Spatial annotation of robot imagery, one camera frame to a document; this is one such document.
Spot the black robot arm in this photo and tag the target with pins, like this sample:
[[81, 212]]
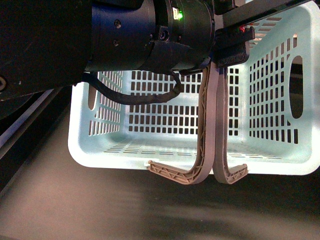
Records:
[[47, 44]]

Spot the light blue plastic basket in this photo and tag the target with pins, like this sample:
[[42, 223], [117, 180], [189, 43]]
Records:
[[273, 116]]

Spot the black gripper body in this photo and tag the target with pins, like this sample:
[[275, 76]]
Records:
[[218, 31]]

